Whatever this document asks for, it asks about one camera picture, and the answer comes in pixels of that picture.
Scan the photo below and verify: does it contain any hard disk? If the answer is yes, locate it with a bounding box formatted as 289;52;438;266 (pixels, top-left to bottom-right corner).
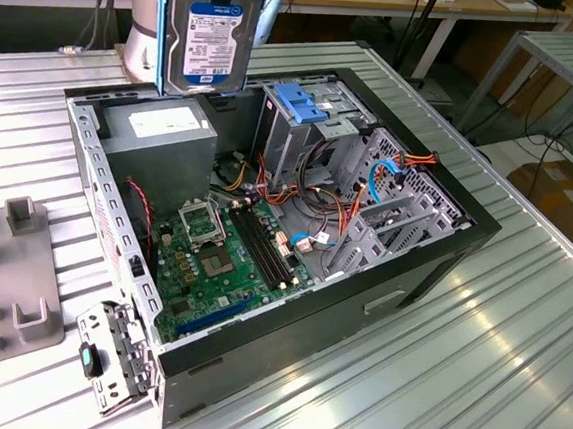
148;0;267;106

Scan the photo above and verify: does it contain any blue data wire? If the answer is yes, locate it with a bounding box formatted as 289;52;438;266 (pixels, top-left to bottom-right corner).
364;154;408;209

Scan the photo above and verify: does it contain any red yellow power wire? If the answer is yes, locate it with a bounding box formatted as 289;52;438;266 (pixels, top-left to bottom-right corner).
394;150;438;174

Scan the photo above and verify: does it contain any silver disk bay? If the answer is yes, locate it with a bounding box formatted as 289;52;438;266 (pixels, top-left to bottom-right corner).
323;123;480;294

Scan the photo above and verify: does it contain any blue drive cage latch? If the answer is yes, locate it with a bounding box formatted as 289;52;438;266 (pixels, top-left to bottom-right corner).
268;80;333;129

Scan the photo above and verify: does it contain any silver drive cage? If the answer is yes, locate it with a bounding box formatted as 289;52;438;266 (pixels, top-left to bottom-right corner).
248;68;383;186

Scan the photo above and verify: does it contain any grey power supply unit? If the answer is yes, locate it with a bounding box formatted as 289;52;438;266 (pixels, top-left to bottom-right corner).
93;92;222;219

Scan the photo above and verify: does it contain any silver socket cover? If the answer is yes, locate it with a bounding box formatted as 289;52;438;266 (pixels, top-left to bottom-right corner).
174;196;231;251

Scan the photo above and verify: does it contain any black case fan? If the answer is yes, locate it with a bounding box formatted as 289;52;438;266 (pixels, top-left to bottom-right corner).
115;176;161;265

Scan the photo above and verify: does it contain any black RAM slot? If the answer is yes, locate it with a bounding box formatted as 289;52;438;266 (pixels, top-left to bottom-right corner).
228;206;293;289
222;207;288;291
235;205;297;285
241;203;302;280

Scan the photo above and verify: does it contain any CPU socket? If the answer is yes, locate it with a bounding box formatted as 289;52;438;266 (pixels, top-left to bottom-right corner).
195;243;239;282

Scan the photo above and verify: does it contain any green motherboard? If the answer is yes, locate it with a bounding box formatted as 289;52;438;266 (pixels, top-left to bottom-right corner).
147;190;323;356

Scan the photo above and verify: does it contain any blue expansion slot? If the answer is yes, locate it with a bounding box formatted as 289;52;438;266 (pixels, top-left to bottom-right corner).
173;288;254;344

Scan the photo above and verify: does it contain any metal slat side table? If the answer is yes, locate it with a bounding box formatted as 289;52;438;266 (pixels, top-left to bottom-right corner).
456;21;573;145

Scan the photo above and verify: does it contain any black open PC case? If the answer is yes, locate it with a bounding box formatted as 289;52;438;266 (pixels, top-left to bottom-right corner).
35;42;515;429

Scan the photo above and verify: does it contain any grey parts rack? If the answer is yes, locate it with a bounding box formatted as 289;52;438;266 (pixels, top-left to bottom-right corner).
0;192;79;387

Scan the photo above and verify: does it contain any large cardboard box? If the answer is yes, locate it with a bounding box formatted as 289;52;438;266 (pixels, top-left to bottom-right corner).
501;154;573;236

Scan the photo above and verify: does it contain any black teal latch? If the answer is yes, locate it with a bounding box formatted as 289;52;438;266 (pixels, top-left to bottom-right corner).
74;340;107;381

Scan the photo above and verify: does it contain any yellow orange wire bundle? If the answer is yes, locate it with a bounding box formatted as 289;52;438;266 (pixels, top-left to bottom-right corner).
222;158;250;195

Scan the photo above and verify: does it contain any thick black cable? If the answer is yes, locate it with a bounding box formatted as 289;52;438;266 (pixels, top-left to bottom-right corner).
294;132;347;218

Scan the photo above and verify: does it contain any red orange wire bundle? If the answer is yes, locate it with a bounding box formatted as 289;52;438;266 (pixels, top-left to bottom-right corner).
253;150;304;210

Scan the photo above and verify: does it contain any silver card retention bracket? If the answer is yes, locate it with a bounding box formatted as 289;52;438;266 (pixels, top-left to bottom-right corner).
67;296;168;423

